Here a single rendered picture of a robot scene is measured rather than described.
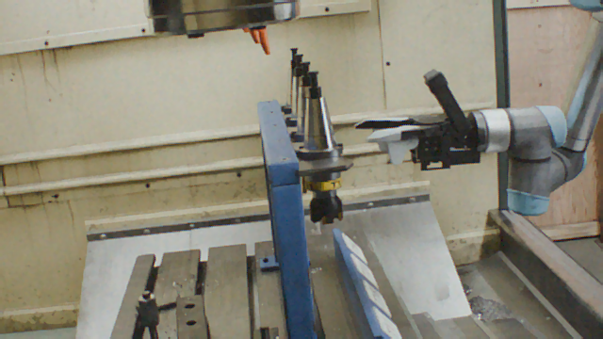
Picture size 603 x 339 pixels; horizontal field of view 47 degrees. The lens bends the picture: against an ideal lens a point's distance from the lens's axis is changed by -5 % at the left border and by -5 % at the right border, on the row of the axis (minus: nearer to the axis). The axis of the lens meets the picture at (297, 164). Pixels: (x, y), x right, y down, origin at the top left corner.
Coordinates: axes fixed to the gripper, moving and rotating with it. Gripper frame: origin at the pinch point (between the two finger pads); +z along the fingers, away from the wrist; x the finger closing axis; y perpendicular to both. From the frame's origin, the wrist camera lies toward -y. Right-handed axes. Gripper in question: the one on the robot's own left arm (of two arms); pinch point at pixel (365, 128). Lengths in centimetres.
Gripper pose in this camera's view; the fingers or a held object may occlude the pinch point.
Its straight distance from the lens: 121.1
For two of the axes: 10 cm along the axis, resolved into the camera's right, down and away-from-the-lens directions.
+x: -0.8, -2.5, 9.6
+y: 0.6, 9.6, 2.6
